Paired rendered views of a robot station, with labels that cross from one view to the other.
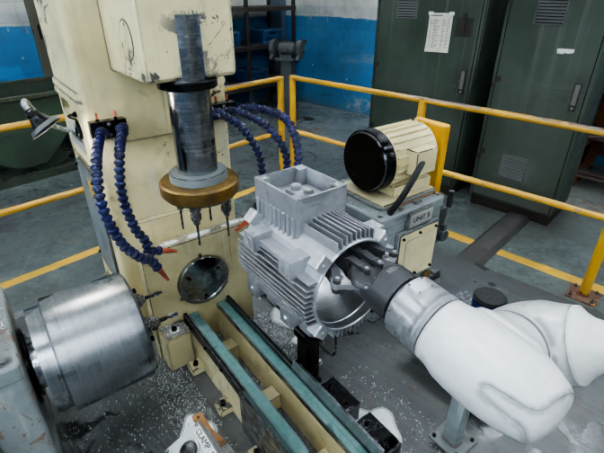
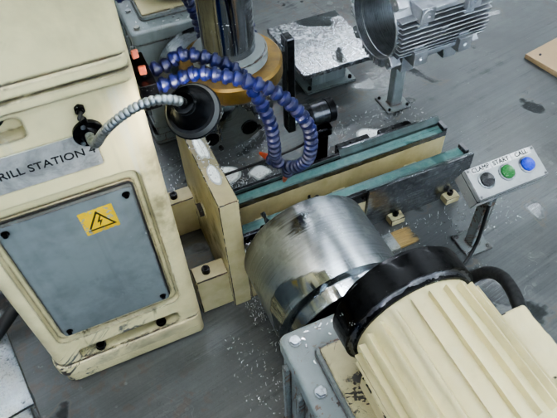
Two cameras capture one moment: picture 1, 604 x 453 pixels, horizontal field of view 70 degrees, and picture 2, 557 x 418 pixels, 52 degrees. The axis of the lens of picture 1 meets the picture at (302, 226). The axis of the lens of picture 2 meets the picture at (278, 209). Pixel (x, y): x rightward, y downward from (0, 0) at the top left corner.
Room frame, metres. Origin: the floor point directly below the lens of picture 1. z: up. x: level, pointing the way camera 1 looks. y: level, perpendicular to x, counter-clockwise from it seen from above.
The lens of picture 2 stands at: (0.64, 1.02, 1.91)
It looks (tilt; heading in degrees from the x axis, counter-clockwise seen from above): 50 degrees down; 285
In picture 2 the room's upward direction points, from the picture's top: 3 degrees counter-clockwise
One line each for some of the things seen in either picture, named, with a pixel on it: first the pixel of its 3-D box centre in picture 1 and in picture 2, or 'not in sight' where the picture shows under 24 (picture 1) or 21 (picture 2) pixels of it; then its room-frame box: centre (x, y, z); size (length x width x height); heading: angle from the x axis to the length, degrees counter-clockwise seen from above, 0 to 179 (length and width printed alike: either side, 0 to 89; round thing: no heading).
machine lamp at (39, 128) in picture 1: (56, 123); (143, 116); (0.94, 0.54, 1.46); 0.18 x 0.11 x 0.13; 37
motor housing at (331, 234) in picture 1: (314, 258); (418, 5); (0.62, -0.02, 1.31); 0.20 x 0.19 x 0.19; 37
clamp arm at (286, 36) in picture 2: not in sight; (289, 85); (0.87, 0.03, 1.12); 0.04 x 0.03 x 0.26; 37
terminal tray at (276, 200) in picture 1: (299, 200); not in sight; (0.65, 0.00, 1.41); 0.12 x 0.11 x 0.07; 37
